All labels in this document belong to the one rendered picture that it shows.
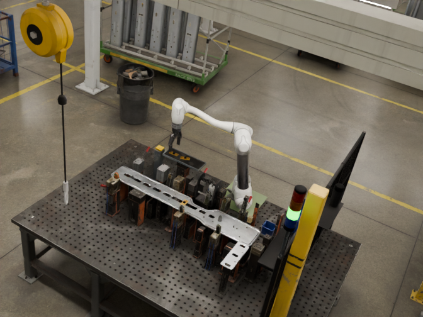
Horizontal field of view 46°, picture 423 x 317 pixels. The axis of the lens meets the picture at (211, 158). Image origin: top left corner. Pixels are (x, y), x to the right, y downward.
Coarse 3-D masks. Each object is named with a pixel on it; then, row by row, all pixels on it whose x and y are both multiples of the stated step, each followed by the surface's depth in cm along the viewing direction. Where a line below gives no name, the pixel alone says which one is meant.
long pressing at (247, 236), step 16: (112, 176) 432; (144, 176) 437; (144, 192) 421; (160, 192) 422; (176, 192) 425; (176, 208) 410; (192, 208) 411; (208, 224) 398; (224, 224) 401; (240, 224) 403; (240, 240) 388
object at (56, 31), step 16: (32, 16) 144; (48, 16) 144; (64, 16) 147; (32, 32) 146; (48, 32) 144; (64, 32) 147; (32, 48) 150; (48, 48) 147; (64, 48) 152; (64, 96) 160; (64, 144) 170; (64, 160) 174; (64, 176) 178; (64, 192) 181
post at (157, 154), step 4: (156, 152) 449; (160, 152) 446; (156, 156) 451; (160, 156) 449; (156, 160) 453; (160, 160) 451; (156, 164) 456; (160, 164) 456; (156, 168) 458; (156, 172) 461; (156, 180) 466
